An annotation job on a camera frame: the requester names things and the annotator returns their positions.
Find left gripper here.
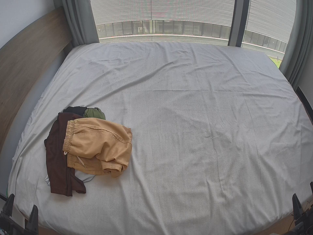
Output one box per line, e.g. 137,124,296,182
0,194,39,235

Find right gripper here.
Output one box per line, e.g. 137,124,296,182
292,181,313,235

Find tan shorts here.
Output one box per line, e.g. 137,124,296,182
62,118,133,179

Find bed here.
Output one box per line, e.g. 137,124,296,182
0,6,313,235

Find dark brown garment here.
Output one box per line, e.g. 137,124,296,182
44,112,86,197

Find pale blue garment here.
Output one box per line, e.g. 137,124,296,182
44,170,96,187

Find black garment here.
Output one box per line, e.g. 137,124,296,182
63,106,88,117

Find green garment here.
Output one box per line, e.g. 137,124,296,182
83,107,106,120

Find grey-green curtain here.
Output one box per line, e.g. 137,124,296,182
51,0,100,47
279,0,313,88

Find window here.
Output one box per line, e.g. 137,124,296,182
88,0,298,61

